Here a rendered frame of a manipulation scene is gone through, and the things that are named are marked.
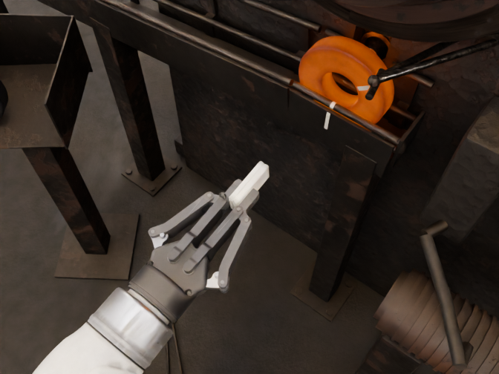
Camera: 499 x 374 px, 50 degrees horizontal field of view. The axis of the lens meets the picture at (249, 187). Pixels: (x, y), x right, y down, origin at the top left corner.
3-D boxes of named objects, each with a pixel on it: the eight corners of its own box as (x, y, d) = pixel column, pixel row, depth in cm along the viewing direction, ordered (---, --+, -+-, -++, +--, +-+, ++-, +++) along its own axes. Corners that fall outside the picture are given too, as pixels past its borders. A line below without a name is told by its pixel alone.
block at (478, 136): (443, 179, 95) (497, 87, 75) (486, 203, 93) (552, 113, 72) (414, 222, 91) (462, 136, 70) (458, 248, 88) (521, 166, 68)
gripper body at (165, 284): (131, 295, 70) (177, 242, 73) (180, 335, 67) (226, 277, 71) (114, 277, 63) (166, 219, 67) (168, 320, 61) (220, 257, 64)
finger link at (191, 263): (179, 266, 66) (188, 273, 65) (237, 201, 69) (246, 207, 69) (184, 277, 69) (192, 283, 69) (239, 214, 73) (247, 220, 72)
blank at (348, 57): (334, 118, 94) (324, 130, 93) (292, 42, 87) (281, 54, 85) (411, 114, 82) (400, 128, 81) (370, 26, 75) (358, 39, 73)
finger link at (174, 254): (179, 273, 69) (171, 267, 70) (231, 208, 73) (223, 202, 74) (174, 263, 66) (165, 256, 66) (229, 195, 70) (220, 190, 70)
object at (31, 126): (53, 211, 156) (-74, 10, 95) (142, 214, 155) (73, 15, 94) (35, 277, 145) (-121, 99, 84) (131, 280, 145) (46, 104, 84)
